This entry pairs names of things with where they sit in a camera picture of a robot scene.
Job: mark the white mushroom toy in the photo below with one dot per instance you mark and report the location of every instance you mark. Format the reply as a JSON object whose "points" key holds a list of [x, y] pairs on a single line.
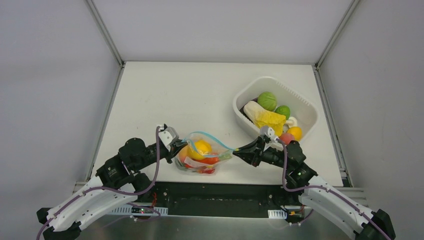
{"points": [[290, 122]]}

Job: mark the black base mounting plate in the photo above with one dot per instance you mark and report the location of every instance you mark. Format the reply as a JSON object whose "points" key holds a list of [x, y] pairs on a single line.
{"points": [[217, 200]]}

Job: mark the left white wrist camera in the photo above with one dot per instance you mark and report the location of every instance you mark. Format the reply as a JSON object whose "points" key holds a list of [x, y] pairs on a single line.
{"points": [[167, 135]]}

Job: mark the yellow orange mango toy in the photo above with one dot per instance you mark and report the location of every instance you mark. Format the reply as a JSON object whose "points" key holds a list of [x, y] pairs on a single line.
{"points": [[183, 153]]}

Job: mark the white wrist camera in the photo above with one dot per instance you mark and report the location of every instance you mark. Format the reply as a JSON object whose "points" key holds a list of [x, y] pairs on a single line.
{"points": [[268, 134], [167, 135]]}

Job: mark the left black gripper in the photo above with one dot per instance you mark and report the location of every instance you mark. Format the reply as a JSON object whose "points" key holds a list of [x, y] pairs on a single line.
{"points": [[174, 149]]}

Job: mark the clear zip top bag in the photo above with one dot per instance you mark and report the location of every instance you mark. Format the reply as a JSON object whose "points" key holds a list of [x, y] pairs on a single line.
{"points": [[219, 149]]}

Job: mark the light green fruit toy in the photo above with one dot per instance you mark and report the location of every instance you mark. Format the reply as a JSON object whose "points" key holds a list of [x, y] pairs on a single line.
{"points": [[283, 110]]}

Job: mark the yellow napa cabbage toy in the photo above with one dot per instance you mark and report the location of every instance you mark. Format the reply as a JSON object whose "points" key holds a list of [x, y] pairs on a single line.
{"points": [[262, 117]]}

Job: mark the round green cabbage toy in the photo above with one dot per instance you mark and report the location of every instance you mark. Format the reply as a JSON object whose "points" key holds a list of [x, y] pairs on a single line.
{"points": [[267, 100]]}

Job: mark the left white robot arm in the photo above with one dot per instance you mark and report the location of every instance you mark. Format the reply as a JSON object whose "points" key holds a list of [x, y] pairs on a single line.
{"points": [[117, 182]]}

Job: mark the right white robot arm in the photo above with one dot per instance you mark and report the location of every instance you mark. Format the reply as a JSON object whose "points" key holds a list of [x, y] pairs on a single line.
{"points": [[357, 221]]}

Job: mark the white plastic basin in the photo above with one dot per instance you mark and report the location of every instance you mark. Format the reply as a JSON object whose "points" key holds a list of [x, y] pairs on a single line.
{"points": [[301, 108]]}

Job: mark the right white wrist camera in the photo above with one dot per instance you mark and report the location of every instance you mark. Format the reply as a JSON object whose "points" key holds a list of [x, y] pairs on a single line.
{"points": [[268, 134]]}

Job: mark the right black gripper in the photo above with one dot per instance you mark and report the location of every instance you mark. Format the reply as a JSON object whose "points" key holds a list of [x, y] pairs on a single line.
{"points": [[258, 153]]}

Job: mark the pink peach toy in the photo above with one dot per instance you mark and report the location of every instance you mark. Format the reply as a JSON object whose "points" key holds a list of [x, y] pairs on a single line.
{"points": [[286, 138]]}

